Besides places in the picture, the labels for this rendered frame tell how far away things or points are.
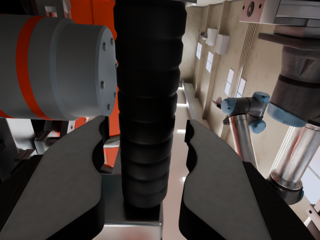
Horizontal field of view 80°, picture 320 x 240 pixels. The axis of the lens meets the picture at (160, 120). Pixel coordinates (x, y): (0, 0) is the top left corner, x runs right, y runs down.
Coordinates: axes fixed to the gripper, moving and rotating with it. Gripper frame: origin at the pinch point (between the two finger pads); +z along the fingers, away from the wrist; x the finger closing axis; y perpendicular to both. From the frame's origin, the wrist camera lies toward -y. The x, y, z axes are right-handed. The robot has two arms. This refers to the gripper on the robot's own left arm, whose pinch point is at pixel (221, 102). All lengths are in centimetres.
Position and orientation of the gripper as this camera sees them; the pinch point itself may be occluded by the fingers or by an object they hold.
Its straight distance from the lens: 129.1
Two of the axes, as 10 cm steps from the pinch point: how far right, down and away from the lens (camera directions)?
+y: 1.9, -8.8, -4.4
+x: -9.6, -0.6, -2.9
